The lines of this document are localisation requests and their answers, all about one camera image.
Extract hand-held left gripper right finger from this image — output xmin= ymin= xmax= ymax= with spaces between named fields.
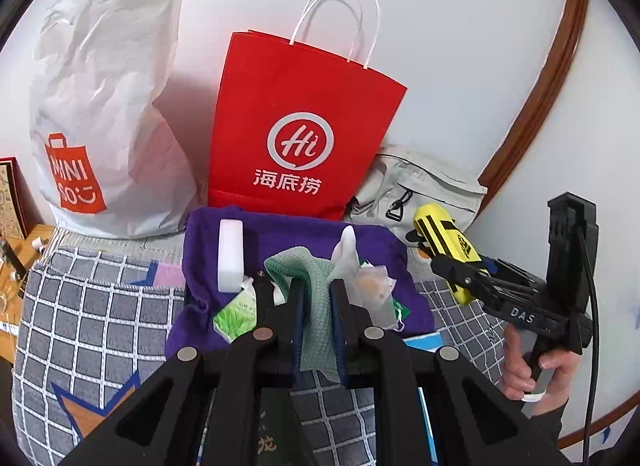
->
xmin=329 ymin=278 xmax=573 ymax=466

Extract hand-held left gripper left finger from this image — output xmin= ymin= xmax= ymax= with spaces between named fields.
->
xmin=60 ymin=271 xmax=307 ymax=466

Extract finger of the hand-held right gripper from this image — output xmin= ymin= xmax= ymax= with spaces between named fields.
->
xmin=431 ymin=252 xmax=502 ymax=300
xmin=481 ymin=258 xmax=535 ymax=284

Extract green mesh cloth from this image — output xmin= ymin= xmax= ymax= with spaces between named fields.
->
xmin=262 ymin=246 xmax=346 ymax=382

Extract translucent plastic bag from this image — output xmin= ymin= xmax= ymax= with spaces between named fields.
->
xmin=350 ymin=263 xmax=401 ymax=341

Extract light green tissue packet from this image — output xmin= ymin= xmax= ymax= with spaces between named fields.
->
xmin=212 ymin=291 xmax=258 ymax=344

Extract white sponge block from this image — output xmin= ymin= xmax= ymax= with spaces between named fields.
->
xmin=217 ymin=220 xmax=244 ymax=293

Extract person's right forearm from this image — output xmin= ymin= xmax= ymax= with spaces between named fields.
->
xmin=527 ymin=393 xmax=572 ymax=422

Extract person's right hand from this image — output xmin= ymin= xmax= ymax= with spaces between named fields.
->
xmin=500 ymin=325 xmax=585 ymax=403

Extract blue cardboard box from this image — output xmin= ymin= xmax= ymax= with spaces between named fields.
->
xmin=400 ymin=330 xmax=446 ymax=447

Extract grey waist bag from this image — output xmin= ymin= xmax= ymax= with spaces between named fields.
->
xmin=345 ymin=143 xmax=488 ymax=247

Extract purple towel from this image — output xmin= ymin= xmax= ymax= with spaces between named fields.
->
xmin=165 ymin=206 xmax=436 ymax=362

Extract dark green tin box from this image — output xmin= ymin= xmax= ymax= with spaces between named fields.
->
xmin=250 ymin=388 xmax=306 ymax=466

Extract printed bed sheet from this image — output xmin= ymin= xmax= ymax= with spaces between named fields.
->
xmin=55 ymin=228 xmax=188 ymax=291

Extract red paper bag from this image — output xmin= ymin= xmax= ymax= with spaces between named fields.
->
xmin=206 ymin=0 xmax=408 ymax=221

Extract grey checked blanket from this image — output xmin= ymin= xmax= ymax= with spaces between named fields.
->
xmin=10 ymin=241 xmax=506 ymax=466

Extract brown star marker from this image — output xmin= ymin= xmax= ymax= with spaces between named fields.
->
xmin=50 ymin=371 xmax=146 ymax=447

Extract white plastic shopping bag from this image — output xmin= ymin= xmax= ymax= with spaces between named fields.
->
xmin=27 ymin=0 xmax=211 ymax=241

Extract black cable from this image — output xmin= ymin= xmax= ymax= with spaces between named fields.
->
xmin=577 ymin=226 xmax=601 ymax=466

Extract brown wooden door frame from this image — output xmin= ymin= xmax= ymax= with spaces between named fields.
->
xmin=477 ymin=0 xmax=593 ymax=207

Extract patterned picture frame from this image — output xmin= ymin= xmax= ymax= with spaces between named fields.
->
xmin=0 ymin=156 xmax=31 ymax=241

